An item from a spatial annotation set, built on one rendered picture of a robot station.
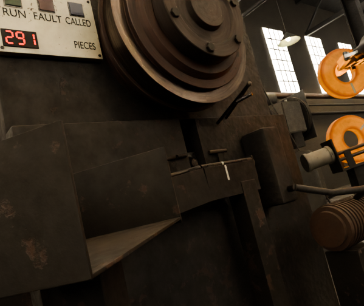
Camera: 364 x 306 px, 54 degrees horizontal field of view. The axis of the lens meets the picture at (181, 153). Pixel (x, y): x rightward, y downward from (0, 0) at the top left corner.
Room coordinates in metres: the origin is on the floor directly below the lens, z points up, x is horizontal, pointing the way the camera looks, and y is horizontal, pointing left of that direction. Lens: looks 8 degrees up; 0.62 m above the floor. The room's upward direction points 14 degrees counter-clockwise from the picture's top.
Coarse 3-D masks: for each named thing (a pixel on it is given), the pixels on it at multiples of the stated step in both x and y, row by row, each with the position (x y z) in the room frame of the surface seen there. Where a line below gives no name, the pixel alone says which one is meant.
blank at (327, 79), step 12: (324, 60) 1.07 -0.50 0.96; (336, 60) 1.07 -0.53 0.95; (324, 72) 1.07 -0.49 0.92; (360, 72) 1.07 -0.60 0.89; (324, 84) 1.07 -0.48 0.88; (336, 84) 1.07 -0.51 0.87; (348, 84) 1.07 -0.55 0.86; (360, 84) 1.07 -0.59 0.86; (336, 96) 1.09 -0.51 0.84; (348, 96) 1.07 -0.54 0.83
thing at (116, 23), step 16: (112, 0) 0.80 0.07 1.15; (112, 16) 0.80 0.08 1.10; (112, 32) 0.83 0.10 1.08; (128, 32) 0.82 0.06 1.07; (112, 48) 0.86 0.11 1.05; (128, 48) 0.81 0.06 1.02; (128, 64) 0.85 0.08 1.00; (144, 64) 0.83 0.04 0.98; (240, 64) 1.06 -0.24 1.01; (144, 80) 0.87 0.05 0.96; (160, 80) 0.86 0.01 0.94; (240, 80) 1.05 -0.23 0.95; (160, 96) 0.91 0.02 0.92; (176, 96) 0.89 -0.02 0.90; (192, 96) 0.91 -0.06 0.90; (208, 96) 0.95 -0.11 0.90; (224, 96) 0.99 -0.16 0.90
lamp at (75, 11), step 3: (69, 3) 0.87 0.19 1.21; (72, 3) 0.87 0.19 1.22; (75, 3) 0.88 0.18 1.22; (69, 6) 0.87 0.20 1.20; (72, 6) 0.87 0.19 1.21; (75, 6) 0.88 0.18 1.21; (78, 6) 0.88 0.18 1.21; (81, 6) 0.89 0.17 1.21; (72, 9) 0.87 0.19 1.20; (75, 9) 0.88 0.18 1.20; (78, 9) 0.88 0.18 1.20; (81, 9) 0.89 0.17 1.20; (72, 12) 0.87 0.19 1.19; (75, 12) 0.88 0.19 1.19; (78, 12) 0.88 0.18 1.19; (81, 12) 0.89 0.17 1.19; (78, 15) 0.88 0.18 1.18; (81, 15) 0.89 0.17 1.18
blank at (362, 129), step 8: (336, 120) 1.15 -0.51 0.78; (344, 120) 1.14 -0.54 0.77; (352, 120) 1.15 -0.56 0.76; (360, 120) 1.15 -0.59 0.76; (328, 128) 1.16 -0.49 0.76; (336, 128) 1.14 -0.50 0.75; (344, 128) 1.14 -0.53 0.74; (352, 128) 1.15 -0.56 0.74; (360, 128) 1.15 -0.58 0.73; (328, 136) 1.15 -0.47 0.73; (336, 136) 1.14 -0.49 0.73; (360, 136) 1.16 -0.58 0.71; (336, 144) 1.14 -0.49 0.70; (344, 144) 1.14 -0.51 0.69; (352, 152) 1.14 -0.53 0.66; (344, 160) 1.15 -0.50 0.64; (360, 160) 1.14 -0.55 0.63
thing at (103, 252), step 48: (0, 144) 0.32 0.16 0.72; (48, 144) 0.30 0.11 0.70; (0, 192) 0.32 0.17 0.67; (48, 192) 0.30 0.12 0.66; (96, 192) 0.58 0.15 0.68; (144, 192) 0.56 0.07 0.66; (0, 240) 0.32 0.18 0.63; (48, 240) 0.31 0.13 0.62; (96, 240) 0.53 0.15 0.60; (144, 240) 0.41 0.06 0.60; (0, 288) 0.32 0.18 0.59; (96, 288) 0.44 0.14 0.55
